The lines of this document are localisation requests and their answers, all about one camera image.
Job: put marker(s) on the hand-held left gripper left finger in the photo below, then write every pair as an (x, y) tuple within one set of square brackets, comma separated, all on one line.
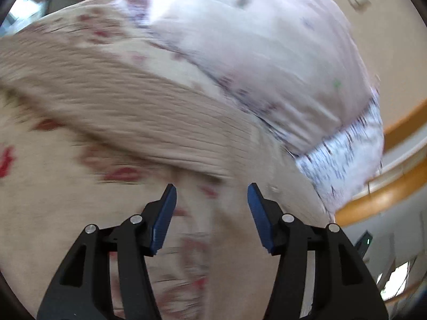
[(164, 216)]

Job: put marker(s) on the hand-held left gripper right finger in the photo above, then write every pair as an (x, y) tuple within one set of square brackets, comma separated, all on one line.
[(261, 218)]

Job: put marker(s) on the pale blue floral pillow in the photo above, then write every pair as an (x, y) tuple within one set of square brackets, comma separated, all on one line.
[(347, 160)]

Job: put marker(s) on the floral bed quilt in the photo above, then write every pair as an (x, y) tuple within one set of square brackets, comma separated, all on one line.
[(50, 213)]

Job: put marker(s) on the wooden headboard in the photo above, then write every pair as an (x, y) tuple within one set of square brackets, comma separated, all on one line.
[(383, 195)]

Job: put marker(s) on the pink floral pillow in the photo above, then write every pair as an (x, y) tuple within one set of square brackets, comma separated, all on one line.
[(267, 50)]

